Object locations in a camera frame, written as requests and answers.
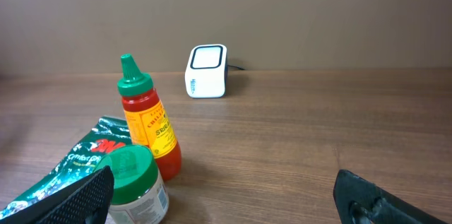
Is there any green lid jar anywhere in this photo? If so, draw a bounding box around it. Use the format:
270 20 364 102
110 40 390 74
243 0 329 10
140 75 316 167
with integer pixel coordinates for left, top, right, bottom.
95 145 169 224

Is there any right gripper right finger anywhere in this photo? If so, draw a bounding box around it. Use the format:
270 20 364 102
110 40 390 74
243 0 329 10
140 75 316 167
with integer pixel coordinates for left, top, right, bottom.
333 170 446 224

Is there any white barcode scanner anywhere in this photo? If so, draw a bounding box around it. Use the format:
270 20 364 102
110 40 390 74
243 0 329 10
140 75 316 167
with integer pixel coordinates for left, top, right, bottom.
184 44 228 98

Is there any red sriracha sauce bottle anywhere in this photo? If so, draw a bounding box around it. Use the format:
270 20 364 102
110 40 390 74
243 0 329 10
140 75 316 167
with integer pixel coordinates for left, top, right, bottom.
117 54 182 181

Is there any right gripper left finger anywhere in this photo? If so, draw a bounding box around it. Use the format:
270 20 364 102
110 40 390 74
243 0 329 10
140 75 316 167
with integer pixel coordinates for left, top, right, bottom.
1 166 114 224

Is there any green 3M gloves package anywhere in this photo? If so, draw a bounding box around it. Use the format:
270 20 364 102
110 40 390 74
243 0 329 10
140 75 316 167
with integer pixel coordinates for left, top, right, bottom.
1 116 131 219

